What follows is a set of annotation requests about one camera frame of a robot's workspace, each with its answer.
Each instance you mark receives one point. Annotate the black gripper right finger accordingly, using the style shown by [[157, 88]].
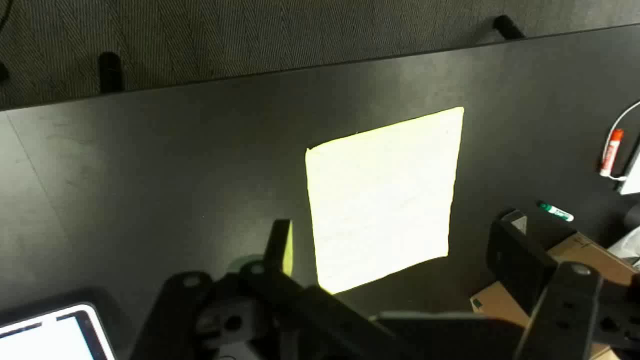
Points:
[[566, 312]]

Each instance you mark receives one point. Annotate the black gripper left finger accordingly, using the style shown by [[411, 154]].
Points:
[[201, 312]]

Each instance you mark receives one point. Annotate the yellow towel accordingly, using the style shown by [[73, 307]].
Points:
[[383, 201]]

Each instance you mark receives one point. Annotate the large cardboard box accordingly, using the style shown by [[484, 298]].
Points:
[[586, 253]]

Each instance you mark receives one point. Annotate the green capped marker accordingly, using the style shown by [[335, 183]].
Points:
[[554, 212]]

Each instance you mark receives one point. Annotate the white paper sheet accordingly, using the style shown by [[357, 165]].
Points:
[[632, 175]]

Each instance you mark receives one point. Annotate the white rimmed tablet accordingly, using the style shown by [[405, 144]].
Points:
[[46, 340]]

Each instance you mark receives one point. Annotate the red and white marker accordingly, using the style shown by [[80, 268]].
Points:
[[611, 153]]

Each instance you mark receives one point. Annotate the black chair armrest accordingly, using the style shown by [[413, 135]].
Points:
[[111, 70], [508, 26]]

